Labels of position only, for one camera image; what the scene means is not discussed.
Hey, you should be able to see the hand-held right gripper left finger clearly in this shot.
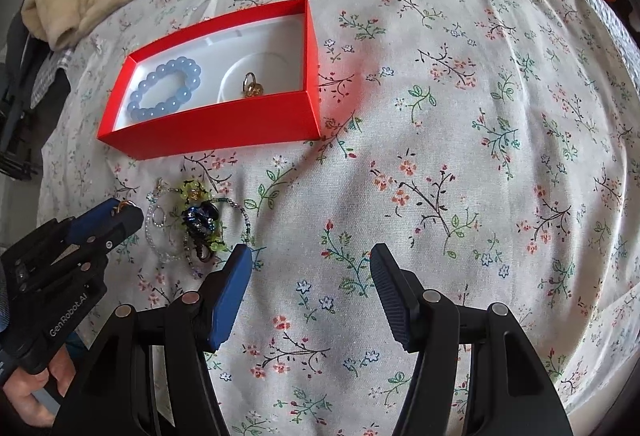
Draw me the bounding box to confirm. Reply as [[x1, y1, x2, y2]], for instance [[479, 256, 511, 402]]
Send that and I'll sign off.
[[50, 244, 254, 436]]

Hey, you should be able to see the person's left hand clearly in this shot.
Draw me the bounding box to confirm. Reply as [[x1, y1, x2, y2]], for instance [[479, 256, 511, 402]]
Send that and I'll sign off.
[[0, 348, 76, 427]]

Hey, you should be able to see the floral bedsheet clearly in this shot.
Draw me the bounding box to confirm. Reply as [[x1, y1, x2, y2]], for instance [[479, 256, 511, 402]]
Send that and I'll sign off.
[[37, 0, 640, 436]]

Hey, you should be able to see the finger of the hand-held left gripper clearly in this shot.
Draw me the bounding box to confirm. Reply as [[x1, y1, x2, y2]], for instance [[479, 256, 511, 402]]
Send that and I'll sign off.
[[79, 208, 145, 268], [10, 198, 120, 263]]

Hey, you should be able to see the black hair clip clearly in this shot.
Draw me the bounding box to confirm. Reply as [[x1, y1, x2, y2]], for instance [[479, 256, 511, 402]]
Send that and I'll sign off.
[[181, 201, 222, 237]]

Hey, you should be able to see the red cardboard box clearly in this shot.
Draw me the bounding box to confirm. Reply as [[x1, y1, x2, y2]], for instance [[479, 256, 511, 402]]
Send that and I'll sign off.
[[96, 0, 322, 162]]

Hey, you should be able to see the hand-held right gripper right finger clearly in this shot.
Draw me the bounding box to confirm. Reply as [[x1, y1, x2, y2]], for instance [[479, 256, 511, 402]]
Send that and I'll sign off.
[[369, 243, 574, 436]]

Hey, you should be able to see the gold ring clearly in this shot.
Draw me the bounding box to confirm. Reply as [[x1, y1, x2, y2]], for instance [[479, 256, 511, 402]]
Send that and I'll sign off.
[[240, 71, 265, 99]]

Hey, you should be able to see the checkered cloth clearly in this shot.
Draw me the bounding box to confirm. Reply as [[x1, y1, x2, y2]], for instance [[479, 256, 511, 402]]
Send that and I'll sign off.
[[30, 48, 73, 109]]

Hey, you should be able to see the clear bead bracelet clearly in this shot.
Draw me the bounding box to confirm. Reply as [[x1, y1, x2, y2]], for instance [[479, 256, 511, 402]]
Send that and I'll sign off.
[[145, 201, 188, 263]]

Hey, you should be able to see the black tripod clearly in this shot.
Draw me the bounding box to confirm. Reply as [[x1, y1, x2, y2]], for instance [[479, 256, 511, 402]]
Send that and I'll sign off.
[[0, 11, 71, 177]]

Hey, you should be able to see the green bead bracelet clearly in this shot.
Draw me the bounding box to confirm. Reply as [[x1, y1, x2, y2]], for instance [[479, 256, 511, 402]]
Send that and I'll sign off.
[[175, 181, 258, 267]]

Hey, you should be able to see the blue bead bracelet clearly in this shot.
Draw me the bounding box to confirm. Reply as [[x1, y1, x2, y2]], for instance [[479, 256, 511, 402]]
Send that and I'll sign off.
[[127, 57, 203, 124]]

